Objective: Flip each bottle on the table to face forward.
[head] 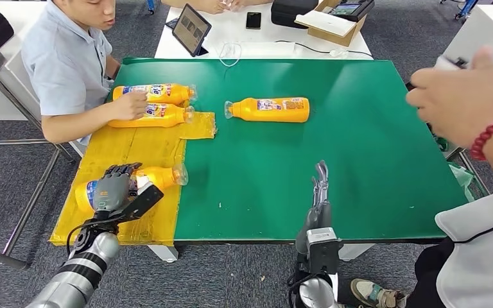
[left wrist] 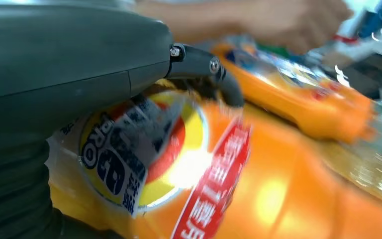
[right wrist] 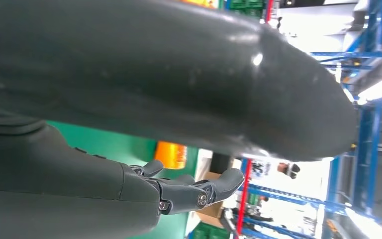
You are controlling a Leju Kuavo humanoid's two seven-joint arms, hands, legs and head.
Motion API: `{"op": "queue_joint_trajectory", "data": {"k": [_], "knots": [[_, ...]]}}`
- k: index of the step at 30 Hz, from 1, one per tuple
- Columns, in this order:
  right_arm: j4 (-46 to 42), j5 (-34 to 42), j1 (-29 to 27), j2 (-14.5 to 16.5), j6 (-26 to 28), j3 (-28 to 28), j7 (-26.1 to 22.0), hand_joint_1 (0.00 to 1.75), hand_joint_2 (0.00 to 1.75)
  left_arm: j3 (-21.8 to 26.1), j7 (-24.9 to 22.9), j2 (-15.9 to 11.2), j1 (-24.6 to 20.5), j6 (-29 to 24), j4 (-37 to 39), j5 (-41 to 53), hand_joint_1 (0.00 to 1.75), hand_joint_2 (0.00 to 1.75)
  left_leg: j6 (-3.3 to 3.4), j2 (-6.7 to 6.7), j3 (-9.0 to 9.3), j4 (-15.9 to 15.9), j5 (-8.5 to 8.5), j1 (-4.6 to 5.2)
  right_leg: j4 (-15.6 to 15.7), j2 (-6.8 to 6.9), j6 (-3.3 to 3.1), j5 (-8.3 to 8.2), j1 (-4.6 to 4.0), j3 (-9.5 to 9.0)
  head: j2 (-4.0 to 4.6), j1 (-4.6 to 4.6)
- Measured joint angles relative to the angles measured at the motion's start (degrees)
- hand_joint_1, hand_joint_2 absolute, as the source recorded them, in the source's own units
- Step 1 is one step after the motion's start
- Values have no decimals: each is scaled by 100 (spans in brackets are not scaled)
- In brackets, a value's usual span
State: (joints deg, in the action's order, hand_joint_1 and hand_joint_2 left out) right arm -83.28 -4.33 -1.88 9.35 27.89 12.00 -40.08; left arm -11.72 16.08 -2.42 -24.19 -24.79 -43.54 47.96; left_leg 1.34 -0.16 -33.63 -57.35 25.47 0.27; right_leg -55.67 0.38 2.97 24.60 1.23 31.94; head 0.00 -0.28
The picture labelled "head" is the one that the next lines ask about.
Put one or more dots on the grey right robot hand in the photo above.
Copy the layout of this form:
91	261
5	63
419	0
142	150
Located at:
319	212

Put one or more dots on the black device with screen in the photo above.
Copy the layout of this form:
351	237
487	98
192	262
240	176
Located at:
350	9

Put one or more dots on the yellow taped cardboard sheet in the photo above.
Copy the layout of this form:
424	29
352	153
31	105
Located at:
136	148

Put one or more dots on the small dark gadget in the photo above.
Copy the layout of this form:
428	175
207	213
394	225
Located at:
171	23

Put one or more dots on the green bag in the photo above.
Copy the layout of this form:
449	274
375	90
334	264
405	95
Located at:
442	144

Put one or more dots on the white plug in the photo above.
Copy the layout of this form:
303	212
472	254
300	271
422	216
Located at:
339	53

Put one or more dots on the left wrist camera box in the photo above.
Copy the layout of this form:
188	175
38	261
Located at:
144	202

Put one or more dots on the orange detergent bottle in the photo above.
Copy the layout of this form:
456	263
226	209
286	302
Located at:
178	94
174	115
161	176
246	111

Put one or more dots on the black smartphone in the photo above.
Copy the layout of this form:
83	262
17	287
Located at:
253	20

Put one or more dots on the white table with metal legs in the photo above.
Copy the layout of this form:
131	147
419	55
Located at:
476	29

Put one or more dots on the person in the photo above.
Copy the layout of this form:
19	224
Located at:
63	63
476	263

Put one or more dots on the white table leg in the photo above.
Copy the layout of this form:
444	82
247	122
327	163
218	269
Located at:
163	253
355	251

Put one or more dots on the person's right forearm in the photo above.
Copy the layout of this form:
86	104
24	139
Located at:
80	125

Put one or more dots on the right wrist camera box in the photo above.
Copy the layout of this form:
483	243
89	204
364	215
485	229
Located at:
323	251

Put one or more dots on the clear plastic bag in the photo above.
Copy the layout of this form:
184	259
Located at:
461	176

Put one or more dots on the person's left hand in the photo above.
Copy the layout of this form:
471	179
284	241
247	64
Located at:
463	100

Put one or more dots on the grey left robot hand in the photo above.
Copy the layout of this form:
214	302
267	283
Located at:
110	191

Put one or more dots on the black zip case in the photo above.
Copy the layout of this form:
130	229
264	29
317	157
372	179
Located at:
291	12

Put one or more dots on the white flat box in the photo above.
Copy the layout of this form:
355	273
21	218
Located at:
268	50

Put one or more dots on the blue metal frame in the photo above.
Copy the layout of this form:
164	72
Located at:
465	6

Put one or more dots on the person's right hand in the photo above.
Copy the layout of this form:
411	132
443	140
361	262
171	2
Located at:
131	106

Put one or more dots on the green table mat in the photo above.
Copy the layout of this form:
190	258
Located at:
357	170

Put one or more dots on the brown cardboard box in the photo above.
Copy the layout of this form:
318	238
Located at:
338	38

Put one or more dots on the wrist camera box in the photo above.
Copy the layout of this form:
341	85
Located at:
323	251
144	202

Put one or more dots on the black tablet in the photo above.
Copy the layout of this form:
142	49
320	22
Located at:
190	30

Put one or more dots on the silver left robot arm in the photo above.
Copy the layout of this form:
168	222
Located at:
80	268

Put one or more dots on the blue metal leg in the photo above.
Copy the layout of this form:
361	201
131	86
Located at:
150	5

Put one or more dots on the white flat board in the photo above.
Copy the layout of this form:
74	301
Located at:
323	23

